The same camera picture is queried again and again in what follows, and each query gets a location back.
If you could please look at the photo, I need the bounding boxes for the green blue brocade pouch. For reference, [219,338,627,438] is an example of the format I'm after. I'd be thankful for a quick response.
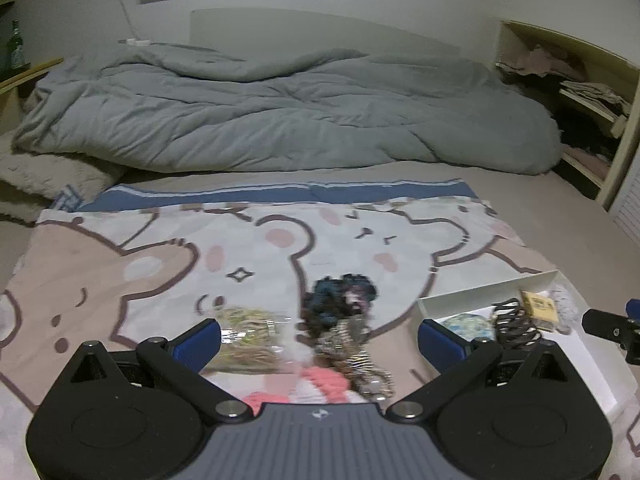
[440,313,496,341]

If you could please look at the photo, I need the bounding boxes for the white crochet lace roll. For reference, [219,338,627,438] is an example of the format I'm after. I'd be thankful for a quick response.
[549,284,580,335]

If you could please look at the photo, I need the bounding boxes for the black hair claw clip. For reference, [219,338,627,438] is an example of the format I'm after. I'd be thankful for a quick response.
[490,298,542,351]

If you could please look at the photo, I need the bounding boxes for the yellow small carton box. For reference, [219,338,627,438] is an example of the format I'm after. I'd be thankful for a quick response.
[521,290,559,332]

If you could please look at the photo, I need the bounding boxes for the beige braided tassel scrunchie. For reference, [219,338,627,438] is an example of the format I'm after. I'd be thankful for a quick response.
[314,315,395,402]

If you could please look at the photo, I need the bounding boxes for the pink white crochet doll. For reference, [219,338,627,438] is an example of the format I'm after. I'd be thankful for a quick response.
[242,363,366,414]

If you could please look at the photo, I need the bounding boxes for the gold metallic hair accessory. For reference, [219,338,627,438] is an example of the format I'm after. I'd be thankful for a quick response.
[203,306,296,375]

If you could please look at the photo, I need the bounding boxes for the white storage box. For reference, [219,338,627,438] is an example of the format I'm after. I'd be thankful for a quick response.
[415,268,626,424]

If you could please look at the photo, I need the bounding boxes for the cartoon bear blanket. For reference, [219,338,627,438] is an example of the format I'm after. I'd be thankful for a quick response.
[0,176,640,480]

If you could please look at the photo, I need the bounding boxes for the dark blue floral scrunchie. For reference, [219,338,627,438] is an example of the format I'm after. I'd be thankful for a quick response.
[300,274,378,339]

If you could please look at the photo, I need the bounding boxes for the white wardrobe shelf unit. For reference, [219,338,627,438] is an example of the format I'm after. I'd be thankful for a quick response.
[495,20,639,211]

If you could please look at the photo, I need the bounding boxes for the beige fluffy pillow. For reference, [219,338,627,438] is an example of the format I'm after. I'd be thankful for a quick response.
[1,131,124,224]

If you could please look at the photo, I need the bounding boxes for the grey comforter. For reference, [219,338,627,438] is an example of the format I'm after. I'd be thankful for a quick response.
[14,44,562,175]

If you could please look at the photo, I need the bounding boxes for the folded clothes in wardrobe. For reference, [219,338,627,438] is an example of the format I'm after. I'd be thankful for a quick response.
[497,42,633,141]

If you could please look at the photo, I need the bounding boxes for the wooden bedside shelf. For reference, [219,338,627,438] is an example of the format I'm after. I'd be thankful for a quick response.
[0,58,64,134]

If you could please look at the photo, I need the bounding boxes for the white headboard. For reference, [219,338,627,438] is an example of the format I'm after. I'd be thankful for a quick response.
[190,8,460,58]

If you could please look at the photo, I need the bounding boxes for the green glass bottle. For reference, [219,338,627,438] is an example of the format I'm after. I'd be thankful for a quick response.
[6,20,25,77]

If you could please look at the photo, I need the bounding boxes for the white charger with cable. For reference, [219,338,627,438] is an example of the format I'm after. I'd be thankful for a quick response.
[117,0,146,44]

